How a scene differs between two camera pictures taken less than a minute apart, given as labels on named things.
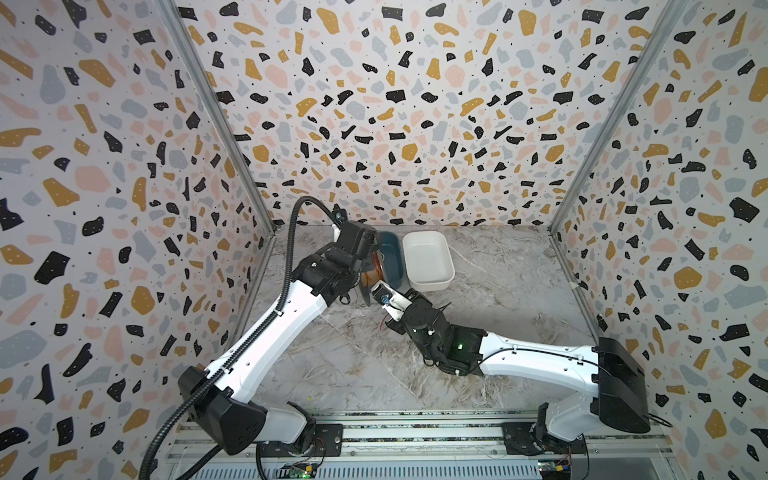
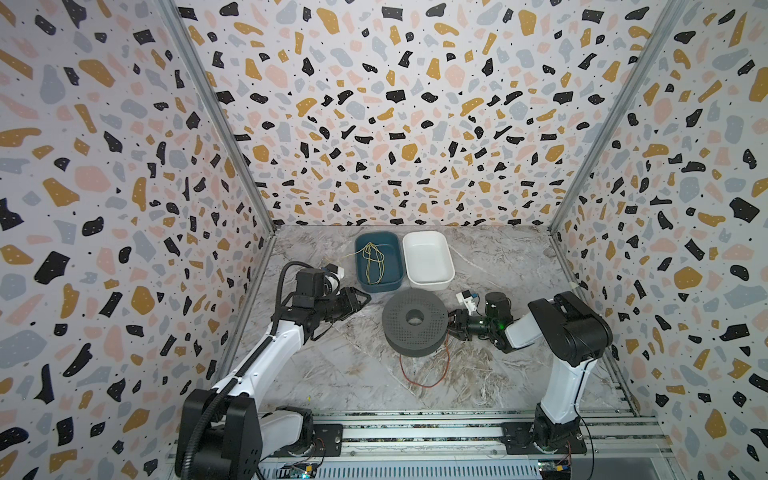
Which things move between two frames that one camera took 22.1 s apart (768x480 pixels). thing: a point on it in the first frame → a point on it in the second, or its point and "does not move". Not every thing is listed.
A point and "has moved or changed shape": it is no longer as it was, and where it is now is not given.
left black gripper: (328, 256) → (349, 302)
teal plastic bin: (391, 249) does not move
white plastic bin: (429, 260) does not move
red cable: (378, 265) has moved or changed shape
